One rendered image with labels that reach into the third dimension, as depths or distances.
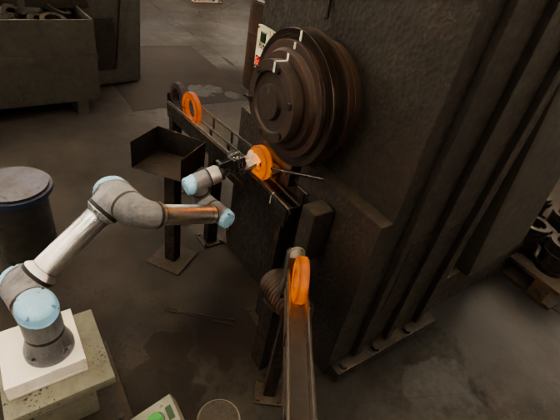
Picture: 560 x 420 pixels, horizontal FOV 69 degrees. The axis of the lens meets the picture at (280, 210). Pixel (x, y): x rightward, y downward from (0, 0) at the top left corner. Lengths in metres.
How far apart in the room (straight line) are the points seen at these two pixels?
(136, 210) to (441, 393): 1.57
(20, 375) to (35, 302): 0.25
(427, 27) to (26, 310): 1.40
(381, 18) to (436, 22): 0.20
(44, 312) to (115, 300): 0.80
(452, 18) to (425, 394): 1.57
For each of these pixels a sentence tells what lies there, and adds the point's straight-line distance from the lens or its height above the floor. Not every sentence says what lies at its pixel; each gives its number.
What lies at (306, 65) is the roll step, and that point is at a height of 1.27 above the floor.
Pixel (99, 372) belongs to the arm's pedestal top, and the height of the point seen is 0.30.
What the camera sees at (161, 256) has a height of 0.01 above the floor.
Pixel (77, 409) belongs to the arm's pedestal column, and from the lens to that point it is 1.80.
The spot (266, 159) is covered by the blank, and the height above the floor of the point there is 0.79.
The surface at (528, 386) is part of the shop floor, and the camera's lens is 2.47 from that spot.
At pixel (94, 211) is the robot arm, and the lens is 1.49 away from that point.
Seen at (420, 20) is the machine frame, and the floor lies 1.47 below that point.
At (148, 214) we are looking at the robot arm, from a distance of 1.42.
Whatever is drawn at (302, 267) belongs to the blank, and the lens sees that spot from 1.28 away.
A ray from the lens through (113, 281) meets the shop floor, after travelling 2.28.
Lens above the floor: 1.66
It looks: 36 degrees down
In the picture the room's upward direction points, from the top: 11 degrees clockwise
